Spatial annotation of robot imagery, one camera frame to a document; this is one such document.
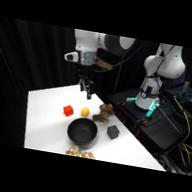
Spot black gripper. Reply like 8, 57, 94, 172
71, 59, 98, 101

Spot red cube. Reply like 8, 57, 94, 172
61, 104, 76, 119

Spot black bowl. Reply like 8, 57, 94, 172
64, 115, 101, 150

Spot dark grey cube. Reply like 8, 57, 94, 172
105, 123, 121, 141

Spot yellow ball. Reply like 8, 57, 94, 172
80, 106, 92, 118

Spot brown plush toy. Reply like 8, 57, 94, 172
91, 100, 117, 126

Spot black curtain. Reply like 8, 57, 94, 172
0, 16, 192, 177

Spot black robot stand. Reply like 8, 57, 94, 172
98, 83, 192, 165

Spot black control box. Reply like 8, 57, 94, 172
162, 83, 192, 111

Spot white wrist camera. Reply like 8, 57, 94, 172
62, 49, 81, 65

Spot yellow cable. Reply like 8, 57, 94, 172
162, 95, 192, 169

